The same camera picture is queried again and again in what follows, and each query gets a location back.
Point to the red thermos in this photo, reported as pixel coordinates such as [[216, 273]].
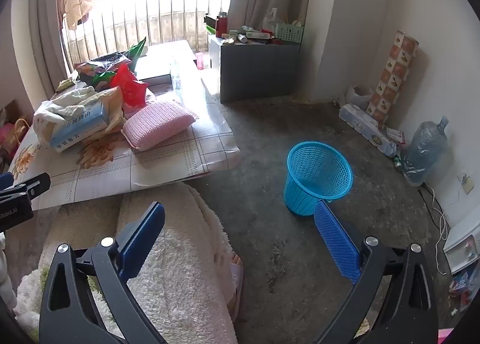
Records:
[[221, 25]]

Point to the pink slipper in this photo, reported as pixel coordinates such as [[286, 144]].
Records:
[[236, 276]]

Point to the patterned paper roll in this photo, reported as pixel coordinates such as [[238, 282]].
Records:
[[392, 74]]

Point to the red blue plastic wrappers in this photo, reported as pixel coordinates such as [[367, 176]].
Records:
[[463, 284]]

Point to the blue and white carton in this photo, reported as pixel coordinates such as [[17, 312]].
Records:
[[78, 126]]

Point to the pink cup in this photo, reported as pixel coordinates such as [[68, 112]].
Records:
[[200, 61]]

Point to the pink knitted pad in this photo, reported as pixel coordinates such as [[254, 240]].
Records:
[[157, 123]]

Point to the clear water jug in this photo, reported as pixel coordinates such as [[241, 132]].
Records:
[[423, 149]]

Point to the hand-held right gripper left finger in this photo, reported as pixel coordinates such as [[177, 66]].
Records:
[[144, 231]]

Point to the wall socket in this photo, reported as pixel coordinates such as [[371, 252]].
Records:
[[467, 185]]

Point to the white plastic bag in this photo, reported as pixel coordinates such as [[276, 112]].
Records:
[[272, 20], [356, 95], [63, 104]]

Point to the floral tablecloth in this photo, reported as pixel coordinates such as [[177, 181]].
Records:
[[168, 164]]

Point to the toilet paper pack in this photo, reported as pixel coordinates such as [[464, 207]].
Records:
[[363, 125]]

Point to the grey cabinet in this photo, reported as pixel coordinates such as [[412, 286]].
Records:
[[258, 70]]

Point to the olive snack packet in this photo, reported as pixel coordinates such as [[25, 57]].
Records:
[[66, 83]]

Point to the green chip bag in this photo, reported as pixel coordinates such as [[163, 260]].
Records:
[[112, 61]]

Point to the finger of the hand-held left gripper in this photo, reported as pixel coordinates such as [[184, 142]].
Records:
[[32, 188], [5, 181]]

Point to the group of small toiletry cartons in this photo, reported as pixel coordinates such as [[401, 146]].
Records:
[[247, 35]]

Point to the beige plastic bag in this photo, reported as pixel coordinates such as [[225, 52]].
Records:
[[113, 104]]

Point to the green can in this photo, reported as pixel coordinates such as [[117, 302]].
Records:
[[397, 162]]

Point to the green plastic storage basket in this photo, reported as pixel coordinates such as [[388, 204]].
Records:
[[288, 33]]

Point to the red white paper packet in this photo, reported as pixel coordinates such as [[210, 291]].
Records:
[[393, 136]]

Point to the red plastic bag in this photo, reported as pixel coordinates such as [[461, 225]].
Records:
[[129, 87]]

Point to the blue plastic mesh basket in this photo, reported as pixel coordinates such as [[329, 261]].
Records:
[[300, 194]]

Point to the pink bag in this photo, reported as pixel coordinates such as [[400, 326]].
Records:
[[6, 134]]

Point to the black green carton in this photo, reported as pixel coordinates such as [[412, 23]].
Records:
[[209, 23]]

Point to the long white black carton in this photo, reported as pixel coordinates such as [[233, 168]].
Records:
[[157, 78]]

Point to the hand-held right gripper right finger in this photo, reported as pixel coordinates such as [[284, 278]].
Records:
[[335, 239]]

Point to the pink printed cloth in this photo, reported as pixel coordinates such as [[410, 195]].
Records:
[[448, 337]]

